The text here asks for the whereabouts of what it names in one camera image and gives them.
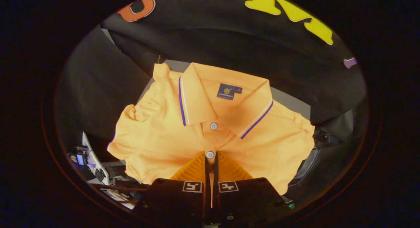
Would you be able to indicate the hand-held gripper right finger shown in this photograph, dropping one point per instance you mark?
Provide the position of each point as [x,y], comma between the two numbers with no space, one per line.
[249,201]

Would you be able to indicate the white board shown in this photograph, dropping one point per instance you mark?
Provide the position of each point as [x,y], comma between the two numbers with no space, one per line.
[98,162]

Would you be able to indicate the orange polo shirt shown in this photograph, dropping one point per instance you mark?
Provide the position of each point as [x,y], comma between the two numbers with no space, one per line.
[157,139]

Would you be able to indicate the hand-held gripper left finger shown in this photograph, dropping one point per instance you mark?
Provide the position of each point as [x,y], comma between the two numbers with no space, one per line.
[177,201]

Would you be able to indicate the small device with screen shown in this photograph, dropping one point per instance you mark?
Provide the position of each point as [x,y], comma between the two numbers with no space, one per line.
[80,159]

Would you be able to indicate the grey cabinet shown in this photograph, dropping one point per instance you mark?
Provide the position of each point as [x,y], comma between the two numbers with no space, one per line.
[292,105]

